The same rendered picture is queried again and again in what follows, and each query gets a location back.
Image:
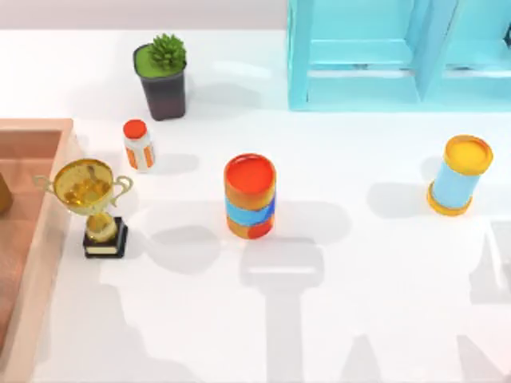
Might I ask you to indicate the potted green plant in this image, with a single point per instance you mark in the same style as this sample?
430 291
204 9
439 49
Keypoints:
164 89

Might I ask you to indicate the orange and blue can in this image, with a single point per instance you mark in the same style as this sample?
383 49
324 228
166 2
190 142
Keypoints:
249 191

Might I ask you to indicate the gold trophy on black base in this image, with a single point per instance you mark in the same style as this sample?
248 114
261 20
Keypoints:
85 187

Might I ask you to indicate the white bottle with orange cap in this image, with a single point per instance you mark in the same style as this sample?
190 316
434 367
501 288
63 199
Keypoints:
138 151

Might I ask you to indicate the yellow and light blue can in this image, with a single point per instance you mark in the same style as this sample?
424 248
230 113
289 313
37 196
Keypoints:
459 179

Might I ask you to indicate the light blue rack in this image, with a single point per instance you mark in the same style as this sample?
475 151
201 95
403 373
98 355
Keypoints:
359 93

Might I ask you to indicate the shallow salmon box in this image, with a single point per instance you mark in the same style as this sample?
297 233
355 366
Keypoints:
28 239

